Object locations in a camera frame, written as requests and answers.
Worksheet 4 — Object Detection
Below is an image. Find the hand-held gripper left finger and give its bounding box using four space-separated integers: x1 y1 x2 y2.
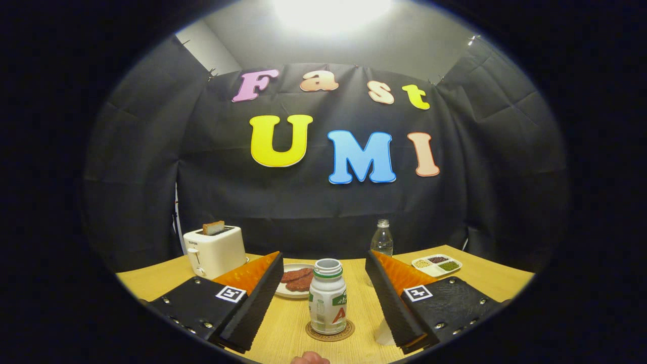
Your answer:
147 251 285 354

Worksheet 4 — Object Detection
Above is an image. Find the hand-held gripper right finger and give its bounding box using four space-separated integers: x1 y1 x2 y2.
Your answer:
365 249 511 354

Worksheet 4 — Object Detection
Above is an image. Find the white cup wooden handle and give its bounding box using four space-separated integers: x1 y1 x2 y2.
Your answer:
375 317 396 346

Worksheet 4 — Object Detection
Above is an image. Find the white juice bottle green label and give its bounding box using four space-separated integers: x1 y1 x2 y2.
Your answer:
308 258 348 335

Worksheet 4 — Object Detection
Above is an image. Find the round cork coaster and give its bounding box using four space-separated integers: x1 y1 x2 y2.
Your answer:
305 318 355 342

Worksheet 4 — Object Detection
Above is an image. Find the clear plastic water bottle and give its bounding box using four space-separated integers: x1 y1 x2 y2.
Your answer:
370 219 394 257

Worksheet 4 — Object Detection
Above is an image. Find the wooden table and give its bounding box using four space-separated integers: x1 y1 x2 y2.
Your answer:
115 245 535 364

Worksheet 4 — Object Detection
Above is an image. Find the white round plate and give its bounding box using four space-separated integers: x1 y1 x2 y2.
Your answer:
275 263 316 299

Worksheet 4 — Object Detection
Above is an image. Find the white divided bean dish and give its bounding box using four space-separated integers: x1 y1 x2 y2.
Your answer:
411 254 462 278

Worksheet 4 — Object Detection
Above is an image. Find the red sausage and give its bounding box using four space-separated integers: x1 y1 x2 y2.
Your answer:
286 275 314 292
281 268 314 283

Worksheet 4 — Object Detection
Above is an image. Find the white toaster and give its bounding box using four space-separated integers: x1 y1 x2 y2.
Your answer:
183 225 248 280

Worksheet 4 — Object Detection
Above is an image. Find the black backdrop cloth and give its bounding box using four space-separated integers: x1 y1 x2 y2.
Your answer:
81 35 572 274

